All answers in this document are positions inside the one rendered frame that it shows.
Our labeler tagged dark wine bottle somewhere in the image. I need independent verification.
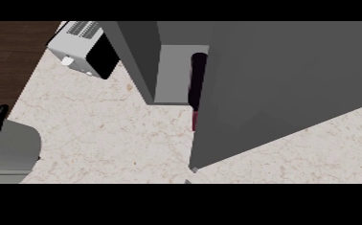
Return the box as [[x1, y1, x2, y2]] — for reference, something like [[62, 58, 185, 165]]
[[187, 52, 210, 132]]

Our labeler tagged white toaster oven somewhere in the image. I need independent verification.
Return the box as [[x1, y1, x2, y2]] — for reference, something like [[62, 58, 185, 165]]
[[46, 20, 122, 80]]

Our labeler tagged grey cabinet door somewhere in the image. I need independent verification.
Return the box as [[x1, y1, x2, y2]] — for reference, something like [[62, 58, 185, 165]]
[[188, 20, 362, 173]]

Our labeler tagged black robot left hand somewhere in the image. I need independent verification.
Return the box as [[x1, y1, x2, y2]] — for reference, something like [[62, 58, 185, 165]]
[[0, 104, 11, 131]]

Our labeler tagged grey cabinet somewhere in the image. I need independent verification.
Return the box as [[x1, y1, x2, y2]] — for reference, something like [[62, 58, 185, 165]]
[[96, 20, 223, 106]]

